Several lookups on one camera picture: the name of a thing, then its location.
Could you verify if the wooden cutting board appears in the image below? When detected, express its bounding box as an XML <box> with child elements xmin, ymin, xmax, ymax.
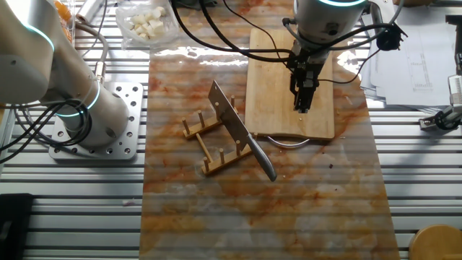
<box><xmin>244</xmin><ymin>27</ymin><xmax>336</xmax><ymax>150</ymax></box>

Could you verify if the orange fruit with label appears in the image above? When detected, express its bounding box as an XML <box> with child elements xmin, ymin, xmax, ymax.
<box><xmin>61</xmin><ymin>25</ymin><xmax>75</xmax><ymax>43</ymax></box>

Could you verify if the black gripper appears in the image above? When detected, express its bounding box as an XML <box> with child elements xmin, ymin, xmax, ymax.
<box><xmin>287</xmin><ymin>40</ymin><xmax>328</xmax><ymax>115</ymax></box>

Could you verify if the steel cleaver knife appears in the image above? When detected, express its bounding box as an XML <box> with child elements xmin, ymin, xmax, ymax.
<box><xmin>208</xmin><ymin>79</ymin><xmax>278</xmax><ymax>183</ymax></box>

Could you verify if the white plastic bag roll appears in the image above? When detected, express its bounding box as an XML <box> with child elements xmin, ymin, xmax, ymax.
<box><xmin>75</xmin><ymin>0</ymin><xmax>105</xmax><ymax>25</ymax></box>

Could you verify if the wooden knife rack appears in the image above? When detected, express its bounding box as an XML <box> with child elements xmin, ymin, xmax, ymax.
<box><xmin>181</xmin><ymin>95</ymin><xmax>258</xmax><ymax>177</ymax></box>

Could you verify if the black box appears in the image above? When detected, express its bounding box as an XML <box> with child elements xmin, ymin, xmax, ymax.
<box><xmin>0</xmin><ymin>193</ymin><xmax>34</xmax><ymax>260</ymax></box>

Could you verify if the white paper stack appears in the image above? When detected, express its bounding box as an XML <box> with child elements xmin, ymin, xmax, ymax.
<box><xmin>359</xmin><ymin>5</ymin><xmax>460</xmax><ymax>108</ymax></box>

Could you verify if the grey hose with metal connector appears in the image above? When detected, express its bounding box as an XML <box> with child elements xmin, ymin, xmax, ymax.
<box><xmin>74</xmin><ymin>21</ymin><xmax>110</xmax><ymax>85</ymax></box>

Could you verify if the orange marbled table mat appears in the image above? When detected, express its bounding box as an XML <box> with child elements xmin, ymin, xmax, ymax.
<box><xmin>139</xmin><ymin>0</ymin><xmax>401</xmax><ymax>260</ymax></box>

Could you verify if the clear plastic fruit pack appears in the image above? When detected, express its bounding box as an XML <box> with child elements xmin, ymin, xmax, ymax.
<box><xmin>50</xmin><ymin>0</ymin><xmax>77</xmax><ymax>46</ymax></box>

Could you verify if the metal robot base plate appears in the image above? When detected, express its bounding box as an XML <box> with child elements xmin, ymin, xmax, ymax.
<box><xmin>48</xmin><ymin>81</ymin><xmax>144</xmax><ymax>161</ymax></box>

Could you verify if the wooden mug tree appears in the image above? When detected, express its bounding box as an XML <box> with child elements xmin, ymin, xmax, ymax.
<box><xmin>409</xmin><ymin>223</ymin><xmax>462</xmax><ymax>260</ymax></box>

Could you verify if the silver bracket with black connector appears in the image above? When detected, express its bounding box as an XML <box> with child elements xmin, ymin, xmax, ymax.
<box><xmin>367</xmin><ymin>0</ymin><xmax>409</xmax><ymax>52</ymax></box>

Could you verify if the small silver camera on clamp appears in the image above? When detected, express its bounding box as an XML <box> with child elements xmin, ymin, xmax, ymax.
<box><xmin>418</xmin><ymin>74</ymin><xmax>462</xmax><ymax>131</ymax></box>

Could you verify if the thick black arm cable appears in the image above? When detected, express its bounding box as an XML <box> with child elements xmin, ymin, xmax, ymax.
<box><xmin>170</xmin><ymin>0</ymin><xmax>300</xmax><ymax>63</ymax></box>

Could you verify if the black base cable bundle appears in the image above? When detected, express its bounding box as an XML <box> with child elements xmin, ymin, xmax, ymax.
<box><xmin>0</xmin><ymin>99</ymin><xmax>93</xmax><ymax>164</ymax></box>

